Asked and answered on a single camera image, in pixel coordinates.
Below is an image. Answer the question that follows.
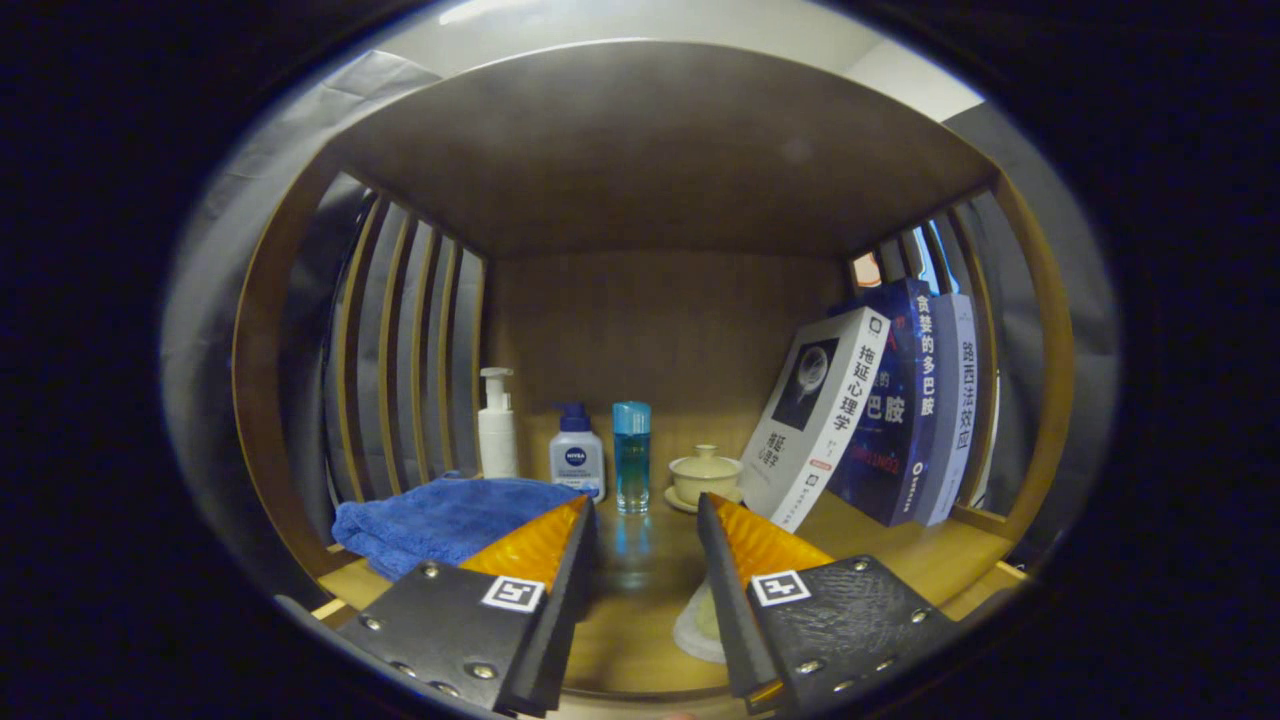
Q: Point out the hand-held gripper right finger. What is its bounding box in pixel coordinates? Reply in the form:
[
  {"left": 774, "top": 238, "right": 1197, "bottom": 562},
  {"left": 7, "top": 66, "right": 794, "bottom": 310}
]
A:
[{"left": 697, "top": 492, "right": 956, "bottom": 716}]

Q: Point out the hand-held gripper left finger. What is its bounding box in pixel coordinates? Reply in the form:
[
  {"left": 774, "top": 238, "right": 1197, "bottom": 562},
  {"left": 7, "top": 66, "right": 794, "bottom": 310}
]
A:
[{"left": 335, "top": 495, "right": 599, "bottom": 718}]

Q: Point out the pale green soap dish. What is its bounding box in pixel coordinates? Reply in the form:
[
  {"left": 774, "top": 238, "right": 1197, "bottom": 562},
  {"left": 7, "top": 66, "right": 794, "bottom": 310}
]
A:
[{"left": 672, "top": 575, "right": 731, "bottom": 664}]

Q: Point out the wooden countertop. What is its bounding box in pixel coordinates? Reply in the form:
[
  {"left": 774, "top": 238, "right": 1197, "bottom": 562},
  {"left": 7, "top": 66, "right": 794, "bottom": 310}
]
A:
[{"left": 315, "top": 470, "right": 1016, "bottom": 696}]

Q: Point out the wooden cabinet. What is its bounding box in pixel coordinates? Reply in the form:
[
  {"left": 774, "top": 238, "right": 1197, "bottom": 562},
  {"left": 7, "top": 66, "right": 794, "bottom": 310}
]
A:
[{"left": 232, "top": 40, "right": 1076, "bottom": 701}]

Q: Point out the cream lidded teacup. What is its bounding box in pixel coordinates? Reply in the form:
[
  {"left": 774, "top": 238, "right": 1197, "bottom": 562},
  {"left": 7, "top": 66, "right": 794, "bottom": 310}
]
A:
[{"left": 665, "top": 444, "right": 746, "bottom": 515}]

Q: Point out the blue folded towel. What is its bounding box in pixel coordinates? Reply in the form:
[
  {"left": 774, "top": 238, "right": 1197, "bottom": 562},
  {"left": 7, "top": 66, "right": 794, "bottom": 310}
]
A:
[{"left": 332, "top": 476, "right": 586, "bottom": 583}]

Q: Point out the white bottle with blue cap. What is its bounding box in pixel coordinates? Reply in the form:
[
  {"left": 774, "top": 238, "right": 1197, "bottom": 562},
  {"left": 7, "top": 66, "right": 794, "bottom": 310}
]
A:
[{"left": 548, "top": 402, "right": 607, "bottom": 501}]

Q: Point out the clear blue bottle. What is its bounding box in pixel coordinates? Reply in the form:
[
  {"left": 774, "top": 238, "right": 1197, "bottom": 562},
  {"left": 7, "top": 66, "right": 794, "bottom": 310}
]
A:
[{"left": 612, "top": 401, "right": 653, "bottom": 516}]

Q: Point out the white pump bottle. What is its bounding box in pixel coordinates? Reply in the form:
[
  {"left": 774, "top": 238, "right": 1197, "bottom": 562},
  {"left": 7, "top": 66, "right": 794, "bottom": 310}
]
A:
[{"left": 477, "top": 367, "right": 521, "bottom": 481}]

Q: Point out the white book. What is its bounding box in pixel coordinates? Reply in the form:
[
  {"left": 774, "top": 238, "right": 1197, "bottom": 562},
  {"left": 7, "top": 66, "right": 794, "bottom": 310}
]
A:
[{"left": 738, "top": 306, "right": 893, "bottom": 533}]

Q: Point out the dark blue book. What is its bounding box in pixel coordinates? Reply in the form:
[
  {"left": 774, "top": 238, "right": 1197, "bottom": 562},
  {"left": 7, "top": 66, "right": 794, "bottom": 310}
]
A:
[{"left": 828, "top": 278, "right": 941, "bottom": 528}]

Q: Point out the pale lavender book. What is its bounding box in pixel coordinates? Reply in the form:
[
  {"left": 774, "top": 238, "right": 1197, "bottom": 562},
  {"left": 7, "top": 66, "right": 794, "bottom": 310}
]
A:
[{"left": 915, "top": 292, "right": 981, "bottom": 528}]

